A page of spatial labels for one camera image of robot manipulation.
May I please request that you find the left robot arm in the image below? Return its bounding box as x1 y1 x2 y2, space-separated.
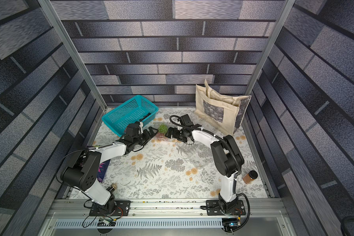
61 122 158 215

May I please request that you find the red grape bunch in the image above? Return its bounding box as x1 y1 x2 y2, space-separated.
156 134 168 139

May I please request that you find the brown bottle black cap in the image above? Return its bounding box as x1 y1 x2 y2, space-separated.
242 170 259 184

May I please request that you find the clear clamshell container front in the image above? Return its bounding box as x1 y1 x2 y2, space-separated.
155 123 172 142

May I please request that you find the green grape bunch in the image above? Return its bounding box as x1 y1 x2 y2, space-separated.
158 124 169 134

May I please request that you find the purple snack bag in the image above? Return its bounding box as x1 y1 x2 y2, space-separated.
97 160 110 183

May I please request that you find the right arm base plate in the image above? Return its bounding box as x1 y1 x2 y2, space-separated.
201 200 246 216

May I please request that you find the teal plastic basket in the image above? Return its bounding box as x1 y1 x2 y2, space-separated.
102 95 159 136

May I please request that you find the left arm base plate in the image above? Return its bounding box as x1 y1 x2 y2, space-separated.
89 200 131 217

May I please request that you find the floral tablecloth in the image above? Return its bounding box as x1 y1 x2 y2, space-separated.
93 107 268 199

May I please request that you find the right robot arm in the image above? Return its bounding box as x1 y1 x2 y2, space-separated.
166 115 244 214

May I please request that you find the black corrugated cable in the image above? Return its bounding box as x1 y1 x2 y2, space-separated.
169 114 251 234

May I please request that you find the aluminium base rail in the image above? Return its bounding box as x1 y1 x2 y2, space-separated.
38 198 296 236

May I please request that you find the beige canvas tote bag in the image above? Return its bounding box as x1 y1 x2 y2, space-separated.
195 81 252 135

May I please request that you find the black grape bunch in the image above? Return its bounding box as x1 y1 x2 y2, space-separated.
139 113 151 122

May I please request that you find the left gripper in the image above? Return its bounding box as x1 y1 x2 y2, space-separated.
133 126 159 146

